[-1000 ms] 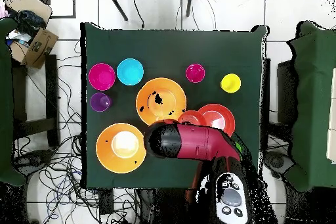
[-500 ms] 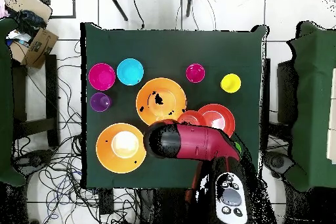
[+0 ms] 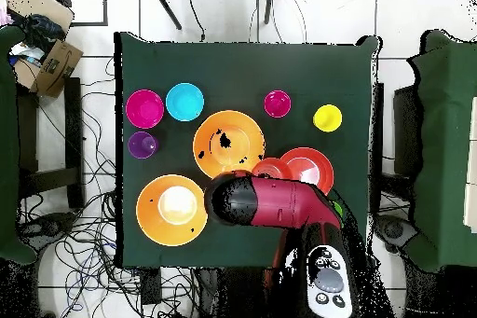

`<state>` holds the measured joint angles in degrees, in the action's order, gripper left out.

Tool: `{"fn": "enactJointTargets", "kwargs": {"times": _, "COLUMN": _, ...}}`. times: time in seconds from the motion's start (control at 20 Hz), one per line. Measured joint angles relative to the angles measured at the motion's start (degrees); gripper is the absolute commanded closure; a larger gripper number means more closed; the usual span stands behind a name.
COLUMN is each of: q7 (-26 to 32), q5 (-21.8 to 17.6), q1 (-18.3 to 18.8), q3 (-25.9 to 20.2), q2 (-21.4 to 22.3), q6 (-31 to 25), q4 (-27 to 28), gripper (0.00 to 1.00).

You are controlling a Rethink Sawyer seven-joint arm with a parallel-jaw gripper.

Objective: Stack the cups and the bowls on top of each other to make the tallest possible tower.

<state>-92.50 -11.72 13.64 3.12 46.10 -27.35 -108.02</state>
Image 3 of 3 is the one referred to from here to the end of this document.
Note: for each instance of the large orange bowl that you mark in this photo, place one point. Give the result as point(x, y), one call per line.
point(171, 206)
point(238, 135)

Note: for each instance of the small red bowl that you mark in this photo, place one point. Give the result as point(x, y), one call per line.
point(272, 168)

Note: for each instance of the blue plastic bowl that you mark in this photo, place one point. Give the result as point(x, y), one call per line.
point(185, 101)

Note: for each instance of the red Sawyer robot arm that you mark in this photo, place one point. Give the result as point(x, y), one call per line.
point(283, 202)

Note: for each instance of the pink plastic cup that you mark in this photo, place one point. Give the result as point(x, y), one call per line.
point(277, 103)

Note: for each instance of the wide red bowl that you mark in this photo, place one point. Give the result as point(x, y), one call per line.
point(313, 168)

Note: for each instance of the dark green tablecloth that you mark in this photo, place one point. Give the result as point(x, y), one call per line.
point(242, 68)

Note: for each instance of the purple plastic cup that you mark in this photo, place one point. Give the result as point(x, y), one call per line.
point(142, 145)

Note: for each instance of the yellow plastic cup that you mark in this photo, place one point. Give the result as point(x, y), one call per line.
point(327, 118)

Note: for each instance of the pink plastic bowl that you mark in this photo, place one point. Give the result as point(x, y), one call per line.
point(144, 108)

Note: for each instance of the open cardboard box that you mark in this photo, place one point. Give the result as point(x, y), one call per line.
point(56, 68)

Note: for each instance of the green covered table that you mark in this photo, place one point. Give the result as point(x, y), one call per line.
point(443, 146)
point(7, 146)

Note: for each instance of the dark blue bag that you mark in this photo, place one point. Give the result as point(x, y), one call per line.
point(43, 30)

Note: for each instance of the flat cardboard sheet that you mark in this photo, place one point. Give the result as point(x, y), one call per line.
point(41, 4)

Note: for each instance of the black bench frame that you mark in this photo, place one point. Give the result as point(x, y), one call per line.
point(72, 127)

